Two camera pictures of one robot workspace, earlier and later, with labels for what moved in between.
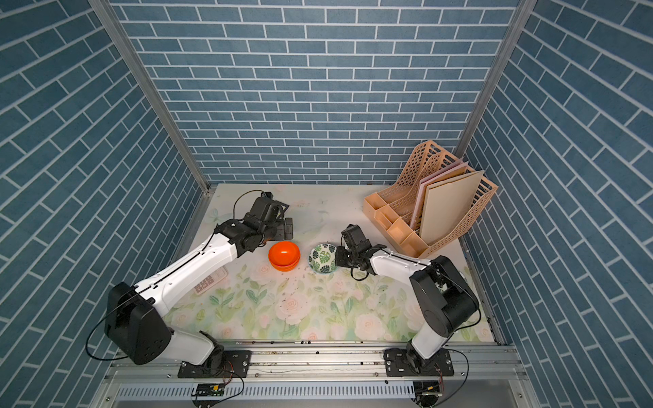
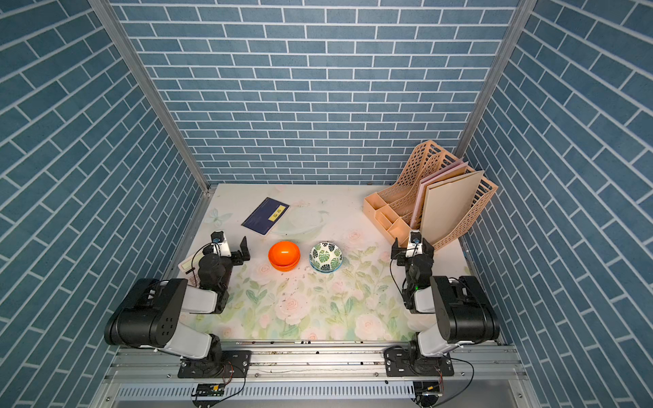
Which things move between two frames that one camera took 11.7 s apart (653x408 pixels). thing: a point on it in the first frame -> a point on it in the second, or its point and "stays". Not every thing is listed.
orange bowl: (284, 256) stays
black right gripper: (339, 257) -> (401, 252)
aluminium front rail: (474, 363) stays
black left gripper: (281, 234) -> (238, 259)
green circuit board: (209, 389) stays
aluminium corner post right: (496, 76) stays
